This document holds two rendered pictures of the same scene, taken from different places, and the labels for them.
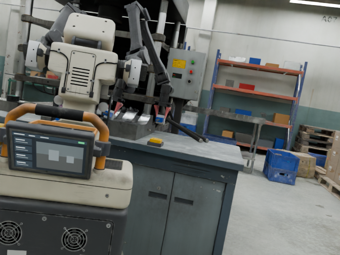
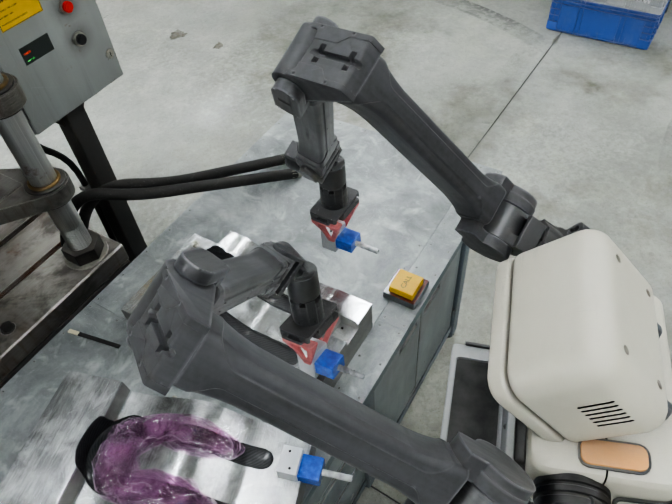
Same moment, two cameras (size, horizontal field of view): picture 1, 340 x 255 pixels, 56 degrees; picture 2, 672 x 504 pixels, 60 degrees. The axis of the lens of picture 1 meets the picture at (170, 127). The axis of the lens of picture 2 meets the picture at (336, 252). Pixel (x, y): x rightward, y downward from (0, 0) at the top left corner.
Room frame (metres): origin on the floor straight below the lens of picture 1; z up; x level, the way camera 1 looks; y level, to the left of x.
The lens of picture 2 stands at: (1.58, 0.88, 1.90)
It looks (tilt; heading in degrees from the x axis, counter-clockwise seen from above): 49 degrees down; 296
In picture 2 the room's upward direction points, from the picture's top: 5 degrees counter-clockwise
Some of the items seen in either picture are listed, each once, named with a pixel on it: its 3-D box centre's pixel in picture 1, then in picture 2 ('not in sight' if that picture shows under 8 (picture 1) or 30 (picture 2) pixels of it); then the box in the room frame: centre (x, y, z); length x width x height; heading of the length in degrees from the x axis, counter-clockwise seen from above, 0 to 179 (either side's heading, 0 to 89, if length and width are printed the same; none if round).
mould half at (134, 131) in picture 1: (128, 122); (243, 308); (2.10, 0.27, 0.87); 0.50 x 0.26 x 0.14; 171
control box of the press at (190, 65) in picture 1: (173, 136); (107, 193); (2.76, -0.04, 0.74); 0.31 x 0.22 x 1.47; 81
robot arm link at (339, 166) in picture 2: (166, 88); (329, 170); (1.97, 0.06, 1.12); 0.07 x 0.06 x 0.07; 165
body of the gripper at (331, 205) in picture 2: (164, 98); (333, 194); (1.96, 0.07, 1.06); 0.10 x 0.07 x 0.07; 81
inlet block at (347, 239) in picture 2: (159, 119); (352, 241); (1.92, 0.07, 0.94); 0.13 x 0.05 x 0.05; 171
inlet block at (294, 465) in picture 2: not in sight; (316, 471); (1.82, 0.54, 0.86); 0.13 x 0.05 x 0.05; 8
